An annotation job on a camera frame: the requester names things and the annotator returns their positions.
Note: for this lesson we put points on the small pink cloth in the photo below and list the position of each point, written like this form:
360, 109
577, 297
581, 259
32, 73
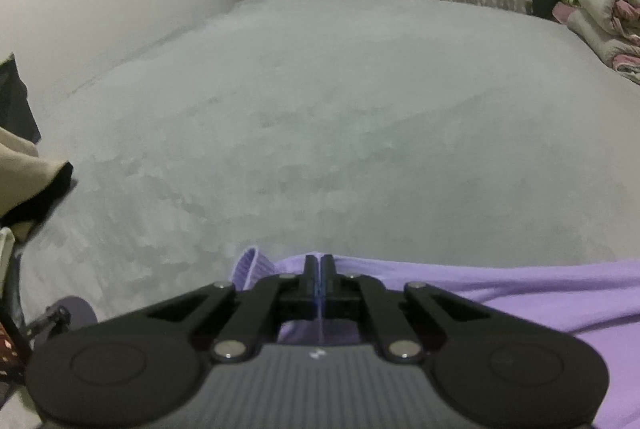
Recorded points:
562, 14

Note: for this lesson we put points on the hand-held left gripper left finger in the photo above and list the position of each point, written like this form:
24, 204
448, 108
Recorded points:
311, 289

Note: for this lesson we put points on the purple pants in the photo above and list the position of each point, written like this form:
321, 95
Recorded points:
550, 294

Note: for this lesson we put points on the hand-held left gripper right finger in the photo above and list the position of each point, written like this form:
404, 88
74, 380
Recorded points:
327, 289

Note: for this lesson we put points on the beige cloth with black edge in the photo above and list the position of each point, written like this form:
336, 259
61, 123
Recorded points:
25, 179

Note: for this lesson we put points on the round-based stand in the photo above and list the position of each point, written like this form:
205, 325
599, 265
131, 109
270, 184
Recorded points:
75, 314

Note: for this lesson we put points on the grey bed cover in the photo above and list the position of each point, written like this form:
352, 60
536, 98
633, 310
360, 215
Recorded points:
325, 119

